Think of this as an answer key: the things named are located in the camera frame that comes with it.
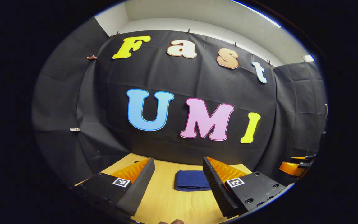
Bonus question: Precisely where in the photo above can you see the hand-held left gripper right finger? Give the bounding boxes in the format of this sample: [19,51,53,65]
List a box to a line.
[202,156,289,218]

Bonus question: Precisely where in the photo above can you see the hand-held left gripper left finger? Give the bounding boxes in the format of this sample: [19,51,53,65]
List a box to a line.
[73,157,156,217]

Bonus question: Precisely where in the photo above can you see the blue jeans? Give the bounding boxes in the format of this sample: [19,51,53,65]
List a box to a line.
[174,170,211,191]

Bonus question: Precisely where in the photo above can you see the black backdrop cloth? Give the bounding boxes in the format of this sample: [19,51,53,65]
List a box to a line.
[31,17,328,187]

